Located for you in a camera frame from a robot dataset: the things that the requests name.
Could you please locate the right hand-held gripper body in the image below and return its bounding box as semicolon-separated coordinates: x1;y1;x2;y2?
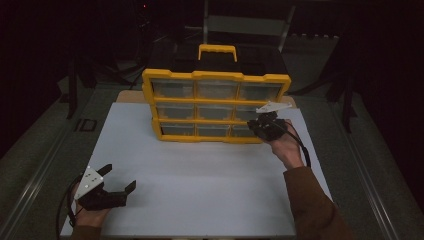
255;101;293;142

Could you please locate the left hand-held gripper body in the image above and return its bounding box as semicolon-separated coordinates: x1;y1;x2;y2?
74;165;128;211

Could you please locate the clear plastic storage drawer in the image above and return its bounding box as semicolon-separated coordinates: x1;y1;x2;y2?
234;105;268;122

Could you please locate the yellow black organizer cabinet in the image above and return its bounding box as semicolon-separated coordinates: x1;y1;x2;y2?
141;44;292;145

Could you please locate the person's right hand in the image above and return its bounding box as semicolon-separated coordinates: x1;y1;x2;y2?
268;119;306;171

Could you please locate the person's left hand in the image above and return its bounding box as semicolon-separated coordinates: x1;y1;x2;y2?
71;199;112;228

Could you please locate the white table board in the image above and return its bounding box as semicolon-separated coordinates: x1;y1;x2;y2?
60;101;334;238

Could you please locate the black stand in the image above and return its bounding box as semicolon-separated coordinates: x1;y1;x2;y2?
65;58;98;121
324;66;358;134

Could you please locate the grid of transparent drawers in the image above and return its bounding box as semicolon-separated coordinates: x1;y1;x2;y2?
151;78;284;138

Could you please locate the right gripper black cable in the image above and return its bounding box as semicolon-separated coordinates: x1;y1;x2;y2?
273;119;312;168

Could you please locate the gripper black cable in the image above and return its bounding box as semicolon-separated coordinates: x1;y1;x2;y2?
273;119;312;168
55;174;83;234

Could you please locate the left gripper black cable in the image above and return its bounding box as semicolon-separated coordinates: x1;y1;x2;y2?
55;174;83;234

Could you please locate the metal floor rail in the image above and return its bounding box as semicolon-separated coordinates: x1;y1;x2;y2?
0;109;88;240
333;99;403;240

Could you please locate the grey metal frame stand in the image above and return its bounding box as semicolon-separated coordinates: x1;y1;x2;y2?
202;0;297;53

